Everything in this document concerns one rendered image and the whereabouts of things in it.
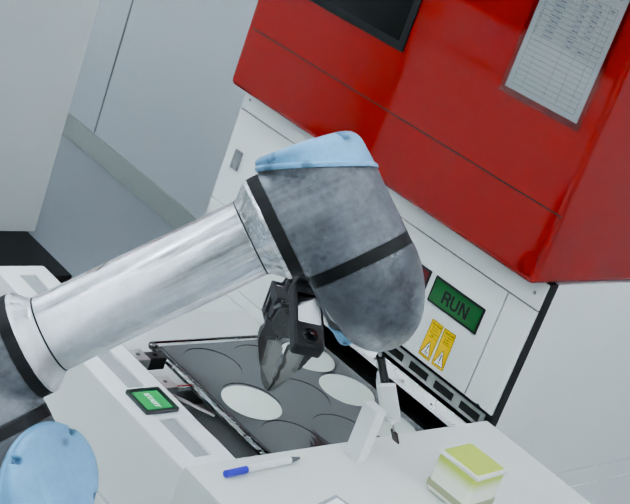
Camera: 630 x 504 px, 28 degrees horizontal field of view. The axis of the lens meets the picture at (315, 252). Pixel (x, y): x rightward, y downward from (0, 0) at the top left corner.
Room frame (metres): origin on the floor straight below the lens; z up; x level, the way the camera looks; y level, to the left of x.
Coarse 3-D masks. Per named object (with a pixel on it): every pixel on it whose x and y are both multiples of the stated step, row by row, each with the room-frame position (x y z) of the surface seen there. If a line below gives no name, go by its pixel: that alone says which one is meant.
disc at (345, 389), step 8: (328, 376) 1.96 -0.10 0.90; (336, 376) 1.97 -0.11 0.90; (344, 376) 1.99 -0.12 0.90; (320, 384) 1.92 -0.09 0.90; (328, 384) 1.93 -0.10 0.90; (336, 384) 1.94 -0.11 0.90; (344, 384) 1.95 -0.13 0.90; (352, 384) 1.97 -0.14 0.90; (360, 384) 1.98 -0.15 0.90; (328, 392) 1.90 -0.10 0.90; (336, 392) 1.91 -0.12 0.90; (344, 392) 1.92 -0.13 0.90; (352, 392) 1.94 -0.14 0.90; (360, 392) 1.95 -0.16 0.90; (368, 392) 1.96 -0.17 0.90; (344, 400) 1.90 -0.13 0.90; (352, 400) 1.91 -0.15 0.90; (360, 400) 1.92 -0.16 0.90; (368, 400) 1.93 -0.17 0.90
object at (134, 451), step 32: (0, 288) 1.76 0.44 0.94; (32, 288) 1.77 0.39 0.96; (128, 352) 1.67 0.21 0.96; (64, 384) 1.61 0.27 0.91; (96, 384) 1.56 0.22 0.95; (128, 384) 1.58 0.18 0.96; (160, 384) 1.61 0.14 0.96; (64, 416) 1.59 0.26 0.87; (96, 416) 1.55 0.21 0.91; (128, 416) 1.50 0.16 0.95; (160, 416) 1.52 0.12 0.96; (192, 416) 1.55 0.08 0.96; (96, 448) 1.53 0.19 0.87; (128, 448) 1.49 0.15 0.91; (160, 448) 1.45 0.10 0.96; (192, 448) 1.48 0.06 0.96; (224, 448) 1.50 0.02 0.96; (128, 480) 1.48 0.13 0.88; (160, 480) 1.44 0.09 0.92
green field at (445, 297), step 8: (440, 280) 2.00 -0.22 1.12; (440, 288) 2.00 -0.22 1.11; (448, 288) 1.99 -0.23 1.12; (432, 296) 2.00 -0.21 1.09; (440, 296) 1.99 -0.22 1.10; (448, 296) 1.98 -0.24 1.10; (456, 296) 1.97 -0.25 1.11; (440, 304) 1.99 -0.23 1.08; (448, 304) 1.98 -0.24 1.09; (456, 304) 1.97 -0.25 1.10; (464, 304) 1.96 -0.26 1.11; (472, 304) 1.95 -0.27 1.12; (448, 312) 1.98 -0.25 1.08; (456, 312) 1.97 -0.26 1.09; (464, 312) 1.96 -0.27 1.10; (472, 312) 1.95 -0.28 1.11; (480, 312) 1.94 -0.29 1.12; (464, 320) 1.95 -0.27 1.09; (472, 320) 1.94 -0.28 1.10; (472, 328) 1.94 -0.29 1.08
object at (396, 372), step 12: (324, 324) 2.13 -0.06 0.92; (360, 348) 2.06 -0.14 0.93; (372, 360) 2.04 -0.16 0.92; (396, 372) 2.00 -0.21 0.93; (408, 372) 2.00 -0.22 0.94; (408, 384) 1.98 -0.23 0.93; (420, 384) 1.97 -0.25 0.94; (420, 396) 1.96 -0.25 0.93; (432, 396) 1.94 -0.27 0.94; (432, 408) 1.93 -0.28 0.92; (444, 408) 1.92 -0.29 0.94; (444, 420) 1.91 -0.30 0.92; (456, 420) 1.90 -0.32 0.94; (468, 420) 1.90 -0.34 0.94
